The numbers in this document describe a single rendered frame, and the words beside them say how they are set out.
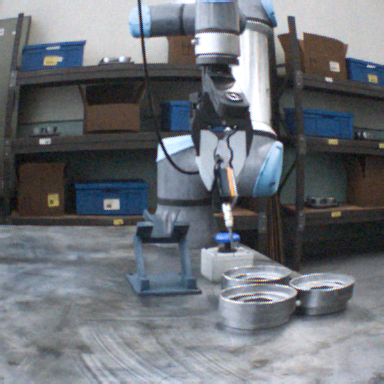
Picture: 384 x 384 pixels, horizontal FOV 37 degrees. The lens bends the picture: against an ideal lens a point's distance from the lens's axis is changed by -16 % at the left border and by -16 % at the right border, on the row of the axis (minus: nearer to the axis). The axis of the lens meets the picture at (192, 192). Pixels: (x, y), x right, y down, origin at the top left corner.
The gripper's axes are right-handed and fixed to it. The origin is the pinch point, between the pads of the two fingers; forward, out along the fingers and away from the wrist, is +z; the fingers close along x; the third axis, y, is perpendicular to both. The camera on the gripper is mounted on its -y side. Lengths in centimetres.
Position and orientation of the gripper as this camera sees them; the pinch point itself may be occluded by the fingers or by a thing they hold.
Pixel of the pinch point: (222, 182)
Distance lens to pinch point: 100.2
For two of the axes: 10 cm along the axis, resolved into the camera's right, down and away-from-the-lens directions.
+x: -9.7, 0.2, -2.3
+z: -0.1, 9.9, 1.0
